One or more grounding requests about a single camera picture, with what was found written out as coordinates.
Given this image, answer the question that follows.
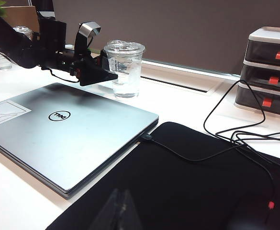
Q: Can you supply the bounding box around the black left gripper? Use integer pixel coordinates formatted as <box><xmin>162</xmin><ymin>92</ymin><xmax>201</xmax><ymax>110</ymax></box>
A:
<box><xmin>55</xmin><ymin>48</ymin><xmax>119</xmax><ymax>87</ymax></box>

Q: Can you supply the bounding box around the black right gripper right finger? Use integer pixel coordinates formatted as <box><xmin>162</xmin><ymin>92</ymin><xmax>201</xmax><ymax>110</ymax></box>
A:
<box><xmin>121</xmin><ymin>191</ymin><xmax>146</xmax><ymax>230</ymax></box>

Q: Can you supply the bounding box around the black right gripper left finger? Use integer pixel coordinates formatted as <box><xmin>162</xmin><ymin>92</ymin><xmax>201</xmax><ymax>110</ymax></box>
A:
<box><xmin>90</xmin><ymin>188</ymin><xmax>123</xmax><ymax>230</ymax></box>

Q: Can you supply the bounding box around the clear plastic cup with lid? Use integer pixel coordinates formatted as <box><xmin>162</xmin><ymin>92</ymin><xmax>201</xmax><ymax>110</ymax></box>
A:
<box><xmin>103</xmin><ymin>39</ymin><xmax>146</xmax><ymax>99</ymax></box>

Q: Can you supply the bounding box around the silver Dell laptop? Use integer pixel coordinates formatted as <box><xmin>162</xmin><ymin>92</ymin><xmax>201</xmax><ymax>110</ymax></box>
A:
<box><xmin>0</xmin><ymin>82</ymin><xmax>159</xmax><ymax>200</ymax></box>

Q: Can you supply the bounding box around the small clear plastic cup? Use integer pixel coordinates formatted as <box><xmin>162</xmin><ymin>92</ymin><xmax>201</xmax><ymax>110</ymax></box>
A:
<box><xmin>12</xmin><ymin>25</ymin><xmax>33</xmax><ymax>42</ymax></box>

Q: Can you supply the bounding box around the black mouse pad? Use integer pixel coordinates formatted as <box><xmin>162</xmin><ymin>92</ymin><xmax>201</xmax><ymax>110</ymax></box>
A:
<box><xmin>45</xmin><ymin>121</ymin><xmax>280</xmax><ymax>230</ymax></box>

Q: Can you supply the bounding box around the brown desk divider panel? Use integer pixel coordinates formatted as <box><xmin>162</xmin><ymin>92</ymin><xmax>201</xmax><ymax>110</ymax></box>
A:
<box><xmin>51</xmin><ymin>0</ymin><xmax>280</xmax><ymax>75</ymax></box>

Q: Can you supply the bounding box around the brown cardboard box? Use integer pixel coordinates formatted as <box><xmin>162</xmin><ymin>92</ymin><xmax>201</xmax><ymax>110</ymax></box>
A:
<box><xmin>0</xmin><ymin>6</ymin><xmax>39</xmax><ymax>33</ymax></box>

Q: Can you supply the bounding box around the white sticker with red letters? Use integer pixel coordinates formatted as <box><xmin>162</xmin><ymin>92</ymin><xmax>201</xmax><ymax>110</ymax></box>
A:
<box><xmin>0</xmin><ymin>100</ymin><xmax>33</xmax><ymax>129</ymax></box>

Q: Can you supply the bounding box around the black computer mouse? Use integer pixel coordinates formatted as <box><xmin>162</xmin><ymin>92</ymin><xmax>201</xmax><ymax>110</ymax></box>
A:
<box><xmin>228</xmin><ymin>196</ymin><xmax>280</xmax><ymax>230</ymax></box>

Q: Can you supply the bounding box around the white black drawer organizer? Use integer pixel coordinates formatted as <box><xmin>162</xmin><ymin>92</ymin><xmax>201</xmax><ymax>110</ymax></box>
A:
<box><xmin>234</xmin><ymin>26</ymin><xmax>280</xmax><ymax>115</ymax></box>

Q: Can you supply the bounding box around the left wrist camera silver top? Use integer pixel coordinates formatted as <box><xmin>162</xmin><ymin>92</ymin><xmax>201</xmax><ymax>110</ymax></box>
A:
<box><xmin>74</xmin><ymin>21</ymin><xmax>102</xmax><ymax>58</ymax></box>

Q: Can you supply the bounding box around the black gripper wire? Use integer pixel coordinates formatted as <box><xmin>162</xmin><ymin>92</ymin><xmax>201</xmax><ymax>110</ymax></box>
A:
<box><xmin>41</xmin><ymin>67</ymin><xmax>80</xmax><ymax>83</ymax></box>

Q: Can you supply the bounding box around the white desk cable slot cover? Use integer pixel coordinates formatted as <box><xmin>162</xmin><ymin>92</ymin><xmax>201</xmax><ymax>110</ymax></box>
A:
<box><xmin>139</xmin><ymin>63</ymin><xmax>224</xmax><ymax>96</ymax></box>

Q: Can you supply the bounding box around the black laptop cable with plug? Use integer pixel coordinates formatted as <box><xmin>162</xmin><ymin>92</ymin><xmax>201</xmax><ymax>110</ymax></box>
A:
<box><xmin>141</xmin><ymin>80</ymin><xmax>280</xmax><ymax>168</ymax></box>

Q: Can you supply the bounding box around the silver divider base rail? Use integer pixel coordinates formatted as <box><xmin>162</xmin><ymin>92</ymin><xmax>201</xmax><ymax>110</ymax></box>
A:
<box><xmin>141</xmin><ymin>59</ymin><xmax>241</xmax><ymax>78</ymax></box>

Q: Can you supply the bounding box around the thin black mouse cable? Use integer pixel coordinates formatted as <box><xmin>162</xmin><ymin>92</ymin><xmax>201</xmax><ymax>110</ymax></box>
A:
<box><xmin>230</xmin><ymin>131</ymin><xmax>280</xmax><ymax>225</ymax></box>

